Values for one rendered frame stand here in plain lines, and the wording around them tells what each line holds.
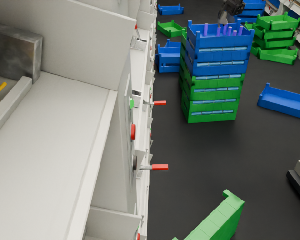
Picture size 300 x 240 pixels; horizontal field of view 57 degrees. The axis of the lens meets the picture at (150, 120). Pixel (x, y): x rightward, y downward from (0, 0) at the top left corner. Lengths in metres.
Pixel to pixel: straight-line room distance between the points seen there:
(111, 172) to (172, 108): 1.60
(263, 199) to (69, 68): 1.26
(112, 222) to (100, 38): 0.19
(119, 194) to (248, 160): 1.30
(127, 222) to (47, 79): 0.17
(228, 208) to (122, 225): 0.77
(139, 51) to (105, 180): 0.53
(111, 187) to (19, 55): 0.14
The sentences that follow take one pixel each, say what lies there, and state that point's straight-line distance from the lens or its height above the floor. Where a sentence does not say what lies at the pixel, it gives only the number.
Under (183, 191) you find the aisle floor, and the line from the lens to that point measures 1.33.
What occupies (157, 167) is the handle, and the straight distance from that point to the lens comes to 0.63.
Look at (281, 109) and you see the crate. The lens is 1.97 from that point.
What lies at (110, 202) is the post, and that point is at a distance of 0.28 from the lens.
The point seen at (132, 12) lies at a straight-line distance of 0.27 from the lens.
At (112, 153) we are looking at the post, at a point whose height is 0.86.
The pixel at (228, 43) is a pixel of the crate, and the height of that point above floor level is 0.50.
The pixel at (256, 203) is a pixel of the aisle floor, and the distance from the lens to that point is 1.36.
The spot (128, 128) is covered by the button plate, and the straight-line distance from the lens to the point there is 0.25.
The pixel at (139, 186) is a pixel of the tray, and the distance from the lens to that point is 0.63.
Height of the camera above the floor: 1.02
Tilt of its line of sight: 36 degrees down
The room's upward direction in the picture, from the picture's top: straight up
